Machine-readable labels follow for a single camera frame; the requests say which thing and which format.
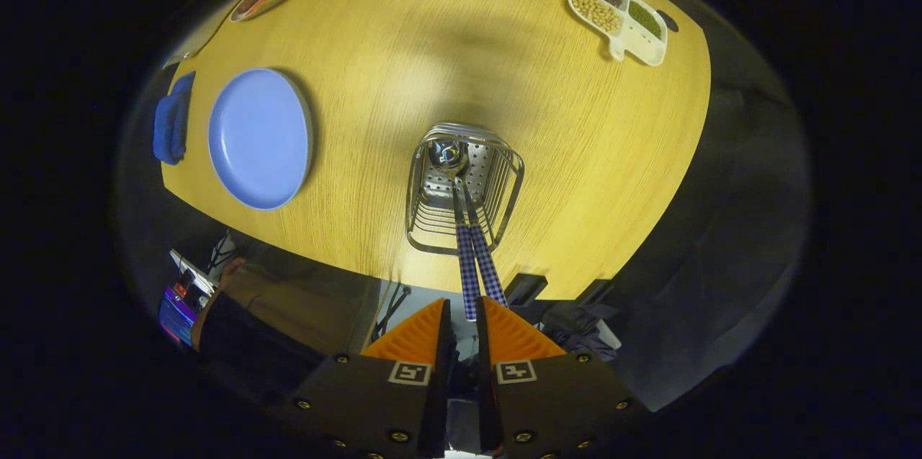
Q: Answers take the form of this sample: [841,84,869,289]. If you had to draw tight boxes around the blue round plate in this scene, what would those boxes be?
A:
[207,68,315,211]

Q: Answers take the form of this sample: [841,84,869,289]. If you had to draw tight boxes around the dark cloth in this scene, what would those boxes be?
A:
[533,300,622,362]

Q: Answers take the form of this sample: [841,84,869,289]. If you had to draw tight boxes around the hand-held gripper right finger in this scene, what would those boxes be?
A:
[475,295,638,459]

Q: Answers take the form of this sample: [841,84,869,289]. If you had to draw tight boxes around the fork with blue checked handle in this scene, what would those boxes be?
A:
[461,182,508,308]

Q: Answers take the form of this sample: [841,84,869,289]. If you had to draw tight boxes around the person's leg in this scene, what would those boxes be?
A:
[238,261,379,357]

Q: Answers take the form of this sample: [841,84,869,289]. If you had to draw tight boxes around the white divided dish of beans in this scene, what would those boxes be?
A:
[568,0,668,67]

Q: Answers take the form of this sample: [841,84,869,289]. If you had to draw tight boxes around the white toaster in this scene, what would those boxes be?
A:
[162,9,235,69]

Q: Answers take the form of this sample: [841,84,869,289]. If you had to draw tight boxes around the black block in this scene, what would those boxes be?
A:
[504,273,548,306]

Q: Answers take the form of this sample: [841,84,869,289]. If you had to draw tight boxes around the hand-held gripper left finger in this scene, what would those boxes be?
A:
[285,298,453,459]

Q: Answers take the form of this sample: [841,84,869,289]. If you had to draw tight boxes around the spoon with blue checked handle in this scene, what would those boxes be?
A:
[427,140,480,321]

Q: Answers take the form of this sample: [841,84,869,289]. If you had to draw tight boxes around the metal wire cutlery basket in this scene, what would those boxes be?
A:
[405,122,525,257]

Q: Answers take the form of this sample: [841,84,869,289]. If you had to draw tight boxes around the laptop with colourful screen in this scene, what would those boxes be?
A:
[158,249,217,346]

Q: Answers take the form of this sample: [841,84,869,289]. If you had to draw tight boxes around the blue folded cloth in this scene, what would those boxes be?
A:
[152,71,197,166]

